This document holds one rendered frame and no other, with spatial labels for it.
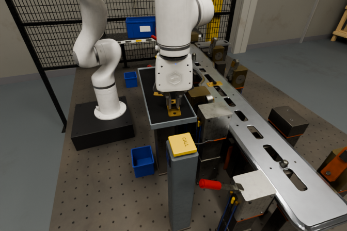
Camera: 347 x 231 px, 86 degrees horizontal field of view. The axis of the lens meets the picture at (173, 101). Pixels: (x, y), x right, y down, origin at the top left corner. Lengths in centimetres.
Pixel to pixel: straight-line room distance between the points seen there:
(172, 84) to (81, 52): 57
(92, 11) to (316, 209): 97
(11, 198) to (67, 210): 119
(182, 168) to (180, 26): 35
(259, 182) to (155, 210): 48
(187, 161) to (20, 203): 173
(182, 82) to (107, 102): 68
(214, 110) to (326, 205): 40
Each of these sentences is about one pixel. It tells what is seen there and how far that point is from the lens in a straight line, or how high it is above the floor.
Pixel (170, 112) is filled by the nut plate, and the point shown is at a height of 116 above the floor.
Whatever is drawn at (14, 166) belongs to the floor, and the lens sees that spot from 238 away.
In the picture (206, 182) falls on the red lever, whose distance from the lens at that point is 46.
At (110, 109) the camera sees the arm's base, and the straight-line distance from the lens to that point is 114.
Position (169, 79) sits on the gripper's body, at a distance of 50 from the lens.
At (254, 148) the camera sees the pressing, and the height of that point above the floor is 100.
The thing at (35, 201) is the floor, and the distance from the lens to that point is 202.
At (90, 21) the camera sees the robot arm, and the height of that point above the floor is 134.
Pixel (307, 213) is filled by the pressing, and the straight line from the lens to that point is 67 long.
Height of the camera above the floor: 152
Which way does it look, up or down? 36 degrees down
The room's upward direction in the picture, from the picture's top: straight up
